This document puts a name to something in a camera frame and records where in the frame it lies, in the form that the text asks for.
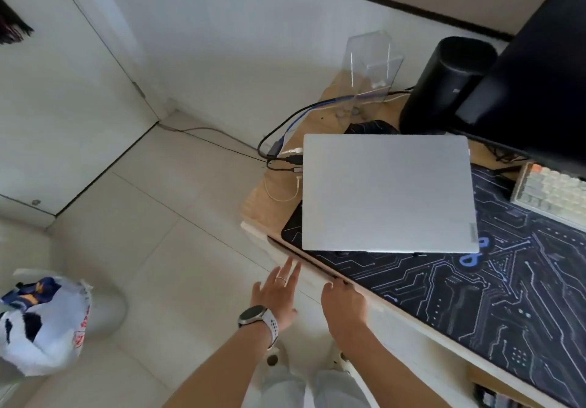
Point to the floral cloth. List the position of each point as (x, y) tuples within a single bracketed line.
[(50, 330)]

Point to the black tassel hanging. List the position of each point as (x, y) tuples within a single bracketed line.
[(13, 23)]

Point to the person's left hand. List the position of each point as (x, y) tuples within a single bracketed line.
[(277, 297)]

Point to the white perforated wristwatch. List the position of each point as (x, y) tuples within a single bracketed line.
[(258, 318)]

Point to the clear acrylic box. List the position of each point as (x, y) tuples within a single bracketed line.
[(371, 68)]

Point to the silver laptop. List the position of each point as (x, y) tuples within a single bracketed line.
[(389, 192)]

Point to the black monitor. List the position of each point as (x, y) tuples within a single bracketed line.
[(540, 91)]

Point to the person's right forearm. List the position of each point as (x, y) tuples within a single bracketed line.
[(389, 375)]

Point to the black cylindrical speaker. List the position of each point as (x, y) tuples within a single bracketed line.
[(439, 87)]

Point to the pile of coins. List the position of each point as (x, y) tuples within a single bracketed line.
[(349, 112)]

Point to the white mechanical keyboard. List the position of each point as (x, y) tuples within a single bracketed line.
[(554, 194)]

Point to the white door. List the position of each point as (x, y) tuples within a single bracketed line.
[(59, 101)]

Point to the wooden drawer white front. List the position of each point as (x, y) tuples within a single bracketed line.
[(311, 284)]

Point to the person's right hand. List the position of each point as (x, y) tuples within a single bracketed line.
[(345, 309)]

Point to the beige slipper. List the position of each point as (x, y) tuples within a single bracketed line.
[(274, 356), (339, 361)]

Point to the light grey trousers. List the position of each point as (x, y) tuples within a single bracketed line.
[(293, 391)]

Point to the black circuit-print desk mat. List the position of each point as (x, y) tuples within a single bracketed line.
[(503, 302)]

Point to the person's left forearm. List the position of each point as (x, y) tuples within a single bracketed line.
[(219, 371)]

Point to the black rounded device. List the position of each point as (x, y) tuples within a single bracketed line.
[(494, 397)]

